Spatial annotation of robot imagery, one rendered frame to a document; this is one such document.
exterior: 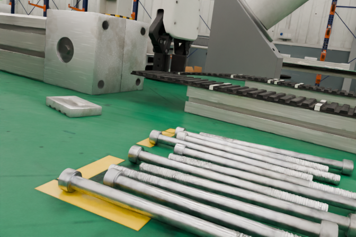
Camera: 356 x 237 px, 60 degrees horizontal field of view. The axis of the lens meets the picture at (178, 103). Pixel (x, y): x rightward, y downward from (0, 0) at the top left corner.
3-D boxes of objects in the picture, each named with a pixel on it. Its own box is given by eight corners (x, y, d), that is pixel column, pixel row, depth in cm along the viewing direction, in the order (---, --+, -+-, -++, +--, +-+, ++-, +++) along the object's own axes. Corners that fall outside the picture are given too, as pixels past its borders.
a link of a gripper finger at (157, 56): (162, 38, 52) (158, 77, 53) (172, 39, 55) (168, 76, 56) (147, 36, 54) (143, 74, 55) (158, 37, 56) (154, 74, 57)
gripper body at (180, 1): (184, -33, 49) (176, 38, 51) (211, -18, 58) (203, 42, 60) (146, -33, 53) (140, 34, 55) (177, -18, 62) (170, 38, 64)
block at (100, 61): (152, 89, 47) (159, 25, 45) (91, 95, 36) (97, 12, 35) (109, 79, 51) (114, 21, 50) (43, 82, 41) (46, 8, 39)
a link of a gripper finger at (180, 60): (187, 41, 59) (183, 76, 60) (194, 42, 62) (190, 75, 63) (172, 39, 61) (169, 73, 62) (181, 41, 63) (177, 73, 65)
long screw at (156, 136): (147, 144, 22) (149, 130, 21) (153, 140, 22) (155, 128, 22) (309, 191, 18) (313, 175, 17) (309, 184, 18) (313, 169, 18)
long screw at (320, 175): (174, 145, 22) (176, 131, 22) (179, 142, 23) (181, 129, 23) (337, 191, 18) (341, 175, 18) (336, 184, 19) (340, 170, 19)
